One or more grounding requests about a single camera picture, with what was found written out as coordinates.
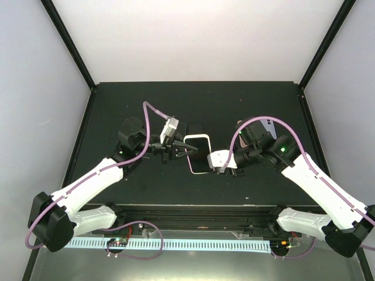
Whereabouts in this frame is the gold rimmed phone case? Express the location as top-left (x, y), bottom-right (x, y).
top-left (183, 133), bottom-right (213, 174)

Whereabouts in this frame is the black phone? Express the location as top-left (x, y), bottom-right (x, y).
top-left (186, 124), bottom-right (203, 135)

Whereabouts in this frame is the pink phone case with ring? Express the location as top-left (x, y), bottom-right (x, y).
top-left (238, 132), bottom-right (248, 148)

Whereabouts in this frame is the lilac phone case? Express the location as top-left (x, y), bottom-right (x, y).
top-left (260, 119), bottom-right (277, 139)

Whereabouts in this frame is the teal edged phone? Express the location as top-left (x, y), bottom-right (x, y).
top-left (175, 122), bottom-right (187, 142)

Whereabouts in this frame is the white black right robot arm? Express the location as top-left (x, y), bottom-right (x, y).
top-left (221, 116), bottom-right (374, 258)

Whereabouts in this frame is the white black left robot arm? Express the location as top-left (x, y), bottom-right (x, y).
top-left (28, 117), bottom-right (198, 252)

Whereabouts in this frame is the small circuit board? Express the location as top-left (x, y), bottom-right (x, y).
top-left (107, 238), bottom-right (128, 247)

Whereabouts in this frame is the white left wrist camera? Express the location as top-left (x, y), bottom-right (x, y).
top-left (160, 117), bottom-right (179, 145)

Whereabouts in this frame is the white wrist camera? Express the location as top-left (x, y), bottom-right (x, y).
top-left (160, 117), bottom-right (179, 145)
top-left (207, 150), bottom-right (238, 173)

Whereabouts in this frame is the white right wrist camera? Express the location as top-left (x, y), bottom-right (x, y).
top-left (207, 150), bottom-right (238, 173)

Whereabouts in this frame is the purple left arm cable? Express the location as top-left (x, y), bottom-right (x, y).
top-left (25, 101), bottom-right (171, 250)

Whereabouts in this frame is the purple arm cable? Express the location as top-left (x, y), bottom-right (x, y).
top-left (219, 116), bottom-right (375, 251)
top-left (25, 101), bottom-right (171, 250)

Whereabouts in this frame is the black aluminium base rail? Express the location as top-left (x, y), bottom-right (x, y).
top-left (90, 204), bottom-right (308, 235)

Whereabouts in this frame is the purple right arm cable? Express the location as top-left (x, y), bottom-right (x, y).
top-left (219, 116), bottom-right (375, 251)

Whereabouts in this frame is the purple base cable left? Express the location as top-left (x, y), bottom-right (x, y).
top-left (101, 220), bottom-right (163, 261)

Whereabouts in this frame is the light blue slotted cable duct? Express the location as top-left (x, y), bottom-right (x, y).
top-left (65, 237), bottom-right (271, 253)

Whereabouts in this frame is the left black frame post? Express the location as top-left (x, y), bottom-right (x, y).
top-left (40, 0), bottom-right (96, 91)

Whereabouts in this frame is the black frame post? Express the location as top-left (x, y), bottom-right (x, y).
top-left (40, 0), bottom-right (96, 91)
top-left (299, 0), bottom-right (356, 90)

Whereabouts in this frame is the right black frame post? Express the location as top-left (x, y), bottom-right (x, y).
top-left (299, 0), bottom-right (356, 90)

